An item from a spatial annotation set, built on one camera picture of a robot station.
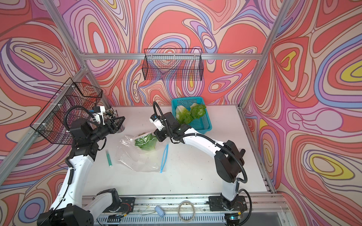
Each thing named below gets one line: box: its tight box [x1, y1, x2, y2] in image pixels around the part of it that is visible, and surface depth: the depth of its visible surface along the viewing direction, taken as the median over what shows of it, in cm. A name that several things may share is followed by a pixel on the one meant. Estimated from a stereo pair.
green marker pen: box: [105, 149, 113, 167], surface depth 90 cm
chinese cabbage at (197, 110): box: [189, 103, 207, 120], surface depth 106 cm
